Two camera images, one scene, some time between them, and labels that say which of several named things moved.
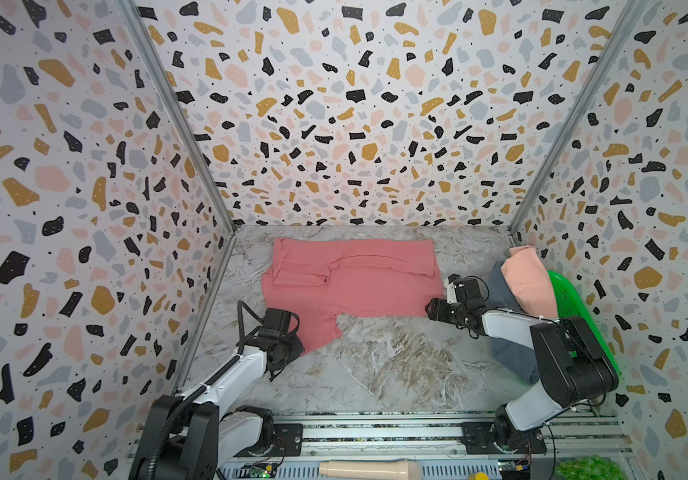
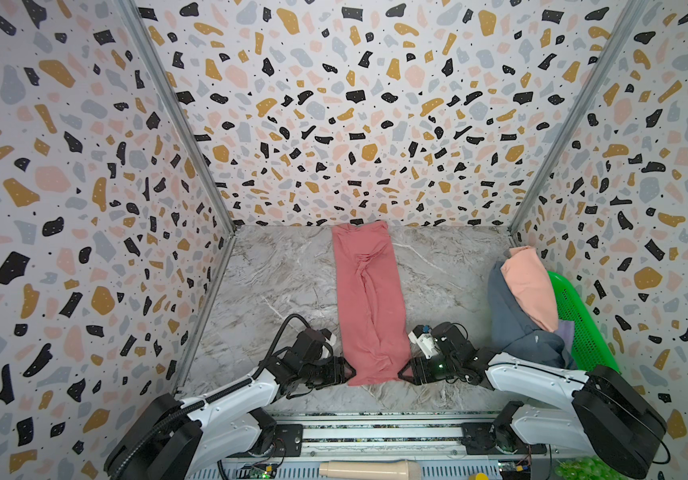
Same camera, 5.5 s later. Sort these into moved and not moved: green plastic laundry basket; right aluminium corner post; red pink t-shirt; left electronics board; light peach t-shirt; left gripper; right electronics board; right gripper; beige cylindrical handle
Moved: right gripper; red pink t-shirt; left gripper
Not moved: right aluminium corner post; left electronics board; right electronics board; beige cylindrical handle; green plastic laundry basket; light peach t-shirt
